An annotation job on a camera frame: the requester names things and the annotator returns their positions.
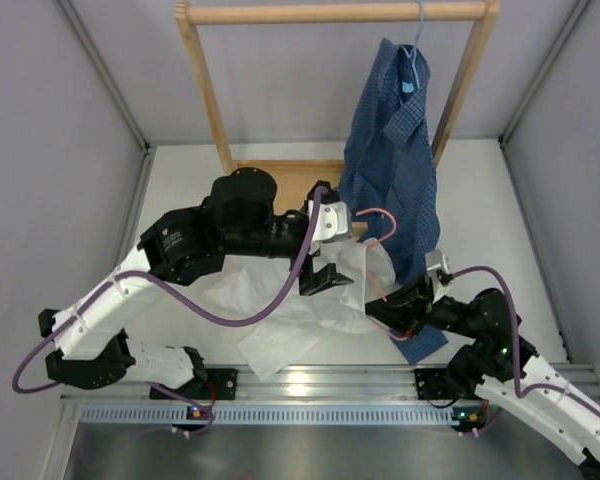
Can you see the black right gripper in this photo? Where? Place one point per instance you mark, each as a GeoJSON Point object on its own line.
{"type": "Point", "coordinates": [409, 307]}

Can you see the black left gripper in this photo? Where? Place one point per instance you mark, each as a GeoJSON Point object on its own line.
{"type": "Point", "coordinates": [311, 282]}

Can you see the white shirt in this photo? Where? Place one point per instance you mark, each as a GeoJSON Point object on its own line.
{"type": "Point", "coordinates": [299, 322]}

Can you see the pink wire hanger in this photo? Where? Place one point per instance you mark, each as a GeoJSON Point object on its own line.
{"type": "Point", "coordinates": [377, 272]}

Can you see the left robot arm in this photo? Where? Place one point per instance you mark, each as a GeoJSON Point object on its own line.
{"type": "Point", "coordinates": [91, 349]}

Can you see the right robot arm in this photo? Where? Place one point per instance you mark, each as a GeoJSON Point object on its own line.
{"type": "Point", "coordinates": [497, 365]}

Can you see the blue checked shirt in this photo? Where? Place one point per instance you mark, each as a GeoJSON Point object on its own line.
{"type": "Point", "coordinates": [388, 159]}

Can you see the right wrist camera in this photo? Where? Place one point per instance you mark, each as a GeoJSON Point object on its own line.
{"type": "Point", "coordinates": [438, 268]}

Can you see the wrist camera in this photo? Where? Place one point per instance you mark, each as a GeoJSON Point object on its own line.
{"type": "Point", "coordinates": [438, 268]}
{"type": "Point", "coordinates": [334, 223]}

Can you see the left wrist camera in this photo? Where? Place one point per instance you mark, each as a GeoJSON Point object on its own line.
{"type": "Point", "coordinates": [334, 223]}

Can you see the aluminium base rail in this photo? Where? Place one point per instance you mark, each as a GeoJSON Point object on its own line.
{"type": "Point", "coordinates": [317, 384]}

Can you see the right aluminium frame post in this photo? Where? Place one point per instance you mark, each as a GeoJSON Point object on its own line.
{"type": "Point", "coordinates": [577, 12]}

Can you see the aluminium frame post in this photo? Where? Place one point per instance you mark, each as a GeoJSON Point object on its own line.
{"type": "Point", "coordinates": [577, 12]}
{"type": "Point", "coordinates": [146, 151]}

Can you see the left aluminium frame post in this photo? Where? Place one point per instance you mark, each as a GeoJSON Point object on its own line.
{"type": "Point", "coordinates": [146, 151]}

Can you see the blue wire hanger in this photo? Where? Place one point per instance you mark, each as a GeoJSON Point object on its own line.
{"type": "Point", "coordinates": [418, 45]}

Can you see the grey slotted cable duct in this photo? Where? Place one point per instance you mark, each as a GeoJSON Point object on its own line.
{"type": "Point", "coordinates": [350, 415]}

